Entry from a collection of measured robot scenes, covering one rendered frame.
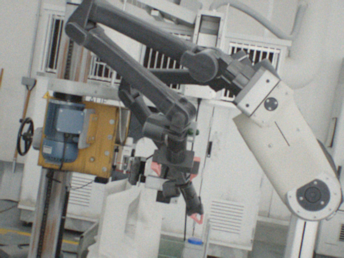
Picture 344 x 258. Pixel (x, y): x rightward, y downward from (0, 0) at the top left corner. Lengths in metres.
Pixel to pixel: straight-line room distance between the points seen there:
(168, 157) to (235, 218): 3.63
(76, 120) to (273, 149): 0.93
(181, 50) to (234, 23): 5.03
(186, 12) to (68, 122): 2.78
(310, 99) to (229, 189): 1.79
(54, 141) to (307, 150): 1.10
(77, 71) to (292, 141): 1.25
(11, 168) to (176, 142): 5.20
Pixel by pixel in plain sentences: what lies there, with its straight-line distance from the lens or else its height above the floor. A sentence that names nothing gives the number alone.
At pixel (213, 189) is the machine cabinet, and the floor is 0.67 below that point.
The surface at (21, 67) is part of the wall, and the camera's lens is 6.88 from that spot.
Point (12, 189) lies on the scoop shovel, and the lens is 6.66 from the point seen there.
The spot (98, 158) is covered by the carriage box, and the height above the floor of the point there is 1.10.
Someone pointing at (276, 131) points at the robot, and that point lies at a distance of 1.60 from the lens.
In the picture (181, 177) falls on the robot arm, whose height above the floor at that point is 1.11.
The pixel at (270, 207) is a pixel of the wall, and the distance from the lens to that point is 6.57.
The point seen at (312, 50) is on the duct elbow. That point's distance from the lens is 5.53.
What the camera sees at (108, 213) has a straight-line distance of 2.01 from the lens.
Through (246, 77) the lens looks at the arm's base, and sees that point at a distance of 1.45.
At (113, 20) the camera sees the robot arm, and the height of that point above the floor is 1.59.
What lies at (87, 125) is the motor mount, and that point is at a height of 1.25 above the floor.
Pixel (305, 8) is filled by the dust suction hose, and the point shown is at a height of 2.44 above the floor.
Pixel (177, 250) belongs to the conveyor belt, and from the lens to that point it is 4.04.
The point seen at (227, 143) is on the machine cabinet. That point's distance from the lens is 5.16.
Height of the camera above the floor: 1.41
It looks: 3 degrees down
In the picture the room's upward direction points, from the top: 9 degrees clockwise
